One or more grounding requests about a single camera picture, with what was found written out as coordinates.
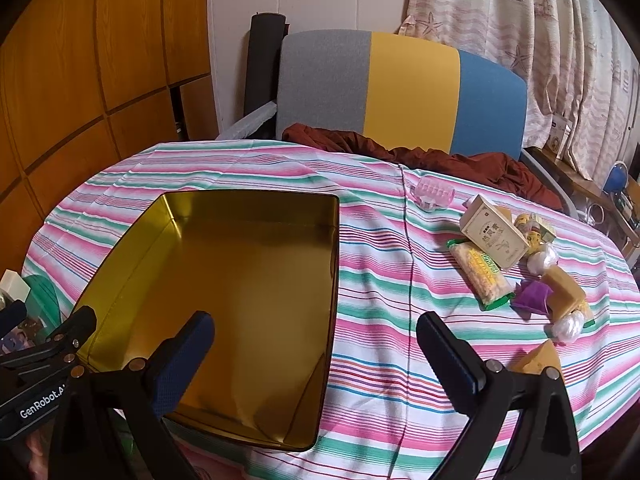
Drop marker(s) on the printed beige curtain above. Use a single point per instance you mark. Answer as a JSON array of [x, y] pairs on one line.
[[525, 20]]

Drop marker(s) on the wooden side table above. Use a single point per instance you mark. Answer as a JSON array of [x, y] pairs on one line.
[[590, 185]]

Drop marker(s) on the white carton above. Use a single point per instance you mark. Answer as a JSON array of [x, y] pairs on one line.
[[561, 135]]

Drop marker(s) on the grey yellow blue chair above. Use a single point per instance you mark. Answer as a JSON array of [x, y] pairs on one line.
[[415, 85]]

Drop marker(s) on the small white box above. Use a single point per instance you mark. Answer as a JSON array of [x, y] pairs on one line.
[[15, 287]]

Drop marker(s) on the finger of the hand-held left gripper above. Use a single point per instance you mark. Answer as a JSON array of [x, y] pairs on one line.
[[12, 317], [75, 327]]

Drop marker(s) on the gold metal tin box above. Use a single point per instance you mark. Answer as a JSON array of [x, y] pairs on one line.
[[240, 285]]

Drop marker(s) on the dark red cloth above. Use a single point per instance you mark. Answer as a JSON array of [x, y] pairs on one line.
[[450, 160]]

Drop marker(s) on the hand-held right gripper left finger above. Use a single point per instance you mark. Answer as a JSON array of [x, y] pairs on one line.
[[182, 365]]

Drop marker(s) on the pink hair claw clip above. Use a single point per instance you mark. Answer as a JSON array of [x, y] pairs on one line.
[[432, 192]]

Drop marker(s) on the purple packet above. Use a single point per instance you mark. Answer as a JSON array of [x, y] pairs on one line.
[[532, 296]]

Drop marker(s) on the wooden wardrobe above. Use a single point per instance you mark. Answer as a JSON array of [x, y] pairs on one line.
[[100, 60]]

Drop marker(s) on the white plastic bag ball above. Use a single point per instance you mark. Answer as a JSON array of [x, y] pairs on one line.
[[566, 326], [541, 259]]

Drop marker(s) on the beige medicine box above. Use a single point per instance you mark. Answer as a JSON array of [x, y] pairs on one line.
[[492, 232]]

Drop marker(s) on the small green box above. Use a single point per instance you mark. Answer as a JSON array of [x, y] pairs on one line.
[[546, 231]]

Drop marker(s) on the striped pink green tablecloth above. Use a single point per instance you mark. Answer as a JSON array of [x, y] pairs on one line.
[[380, 310]]

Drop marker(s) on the black rolled mat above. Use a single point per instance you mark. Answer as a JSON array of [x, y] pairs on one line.
[[262, 60]]

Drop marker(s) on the white foam piece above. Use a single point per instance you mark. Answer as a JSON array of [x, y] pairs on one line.
[[250, 120]]

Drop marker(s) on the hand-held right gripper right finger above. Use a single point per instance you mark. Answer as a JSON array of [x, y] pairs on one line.
[[450, 360]]

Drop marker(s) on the yellow green snack packet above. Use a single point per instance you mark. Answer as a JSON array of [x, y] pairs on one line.
[[482, 272]]

